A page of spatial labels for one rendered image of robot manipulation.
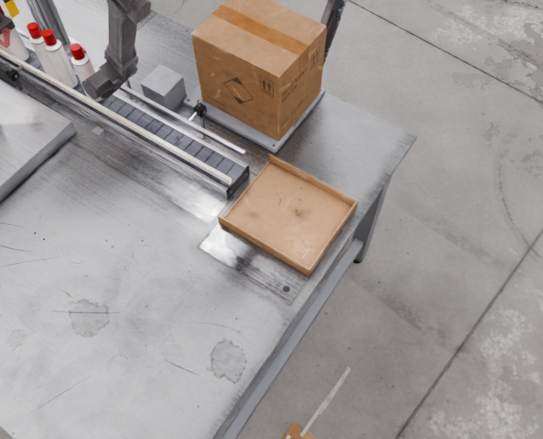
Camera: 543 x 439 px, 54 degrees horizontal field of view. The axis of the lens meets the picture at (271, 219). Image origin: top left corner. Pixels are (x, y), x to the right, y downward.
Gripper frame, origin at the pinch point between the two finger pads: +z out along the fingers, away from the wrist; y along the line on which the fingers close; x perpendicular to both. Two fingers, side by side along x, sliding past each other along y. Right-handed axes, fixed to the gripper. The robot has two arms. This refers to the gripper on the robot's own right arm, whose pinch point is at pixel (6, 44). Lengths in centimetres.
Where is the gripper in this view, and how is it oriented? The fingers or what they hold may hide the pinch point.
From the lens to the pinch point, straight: 187.7
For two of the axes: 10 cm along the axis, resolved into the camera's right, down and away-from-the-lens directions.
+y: 8.3, 4.8, -3.0
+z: 0.1, 5.1, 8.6
